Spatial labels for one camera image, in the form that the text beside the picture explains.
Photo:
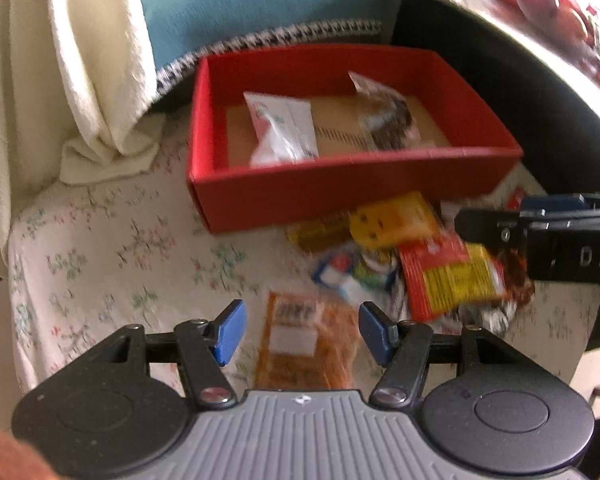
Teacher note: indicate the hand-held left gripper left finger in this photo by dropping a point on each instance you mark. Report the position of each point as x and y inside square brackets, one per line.
[230, 332]

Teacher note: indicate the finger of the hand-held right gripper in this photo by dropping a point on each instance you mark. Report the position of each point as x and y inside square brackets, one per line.
[555, 203]
[480, 227]

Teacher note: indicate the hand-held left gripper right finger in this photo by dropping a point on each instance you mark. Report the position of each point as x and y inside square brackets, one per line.
[375, 332]

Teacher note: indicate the long red snack packet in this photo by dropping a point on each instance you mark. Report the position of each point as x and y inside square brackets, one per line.
[515, 199]

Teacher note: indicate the red yellow snack packet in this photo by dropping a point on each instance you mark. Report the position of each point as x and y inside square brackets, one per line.
[445, 275]

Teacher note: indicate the green white snack packet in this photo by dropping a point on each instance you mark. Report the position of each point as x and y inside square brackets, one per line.
[377, 270]

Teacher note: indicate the brown silver snack packet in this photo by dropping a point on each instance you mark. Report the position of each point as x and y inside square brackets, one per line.
[520, 285]

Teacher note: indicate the orange snack packet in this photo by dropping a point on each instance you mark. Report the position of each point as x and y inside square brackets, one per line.
[300, 360]

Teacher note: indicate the blue snack packet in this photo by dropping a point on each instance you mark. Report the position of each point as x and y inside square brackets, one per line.
[335, 267]

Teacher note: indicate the yellow brown snack packet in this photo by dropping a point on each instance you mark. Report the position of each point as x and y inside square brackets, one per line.
[320, 235]

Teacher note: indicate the red cardboard box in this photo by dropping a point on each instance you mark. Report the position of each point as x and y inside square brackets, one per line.
[330, 185]

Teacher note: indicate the dark table glossy top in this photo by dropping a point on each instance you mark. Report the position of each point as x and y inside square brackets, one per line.
[530, 110]

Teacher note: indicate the dark brown snack packet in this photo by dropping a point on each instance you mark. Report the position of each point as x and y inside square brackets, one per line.
[390, 120]

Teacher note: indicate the red apple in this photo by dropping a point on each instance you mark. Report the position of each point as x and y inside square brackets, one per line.
[575, 22]
[537, 0]

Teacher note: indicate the white snack packet red print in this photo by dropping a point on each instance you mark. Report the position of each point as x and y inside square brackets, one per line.
[280, 130]

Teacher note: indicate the teal blanket houndstooth trim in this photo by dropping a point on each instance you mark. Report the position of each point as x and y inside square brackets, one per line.
[280, 0]

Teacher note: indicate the white towel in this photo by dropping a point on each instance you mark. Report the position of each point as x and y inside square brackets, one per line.
[80, 60]

